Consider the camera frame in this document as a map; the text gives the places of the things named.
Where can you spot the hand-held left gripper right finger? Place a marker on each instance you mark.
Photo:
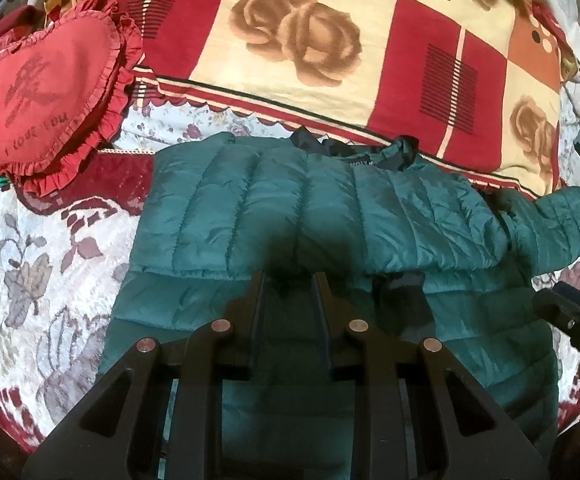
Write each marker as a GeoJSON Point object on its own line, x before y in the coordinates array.
{"type": "Point", "coordinates": [322, 317]}

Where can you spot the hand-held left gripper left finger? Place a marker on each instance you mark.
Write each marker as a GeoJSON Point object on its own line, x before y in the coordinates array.
{"type": "Point", "coordinates": [256, 317]}

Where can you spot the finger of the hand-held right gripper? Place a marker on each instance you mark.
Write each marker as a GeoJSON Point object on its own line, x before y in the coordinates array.
{"type": "Point", "coordinates": [577, 327]}

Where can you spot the green puffer jacket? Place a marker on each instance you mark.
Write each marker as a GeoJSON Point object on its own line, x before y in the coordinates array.
{"type": "Point", "coordinates": [280, 210]}

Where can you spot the cream and red floral bedspread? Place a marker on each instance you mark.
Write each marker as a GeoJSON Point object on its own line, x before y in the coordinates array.
{"type": "Point", "coordinates": [45, 270]}

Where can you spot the rose print checkered blanket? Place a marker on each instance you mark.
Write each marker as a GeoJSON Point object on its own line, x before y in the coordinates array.
{"type": "Point", "coordinates": [350, 60]}

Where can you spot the red heart-shaped ruffled pillow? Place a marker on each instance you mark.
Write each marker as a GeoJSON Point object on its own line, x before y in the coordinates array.
{"type": "Point", "coordinates": [35, 95]}

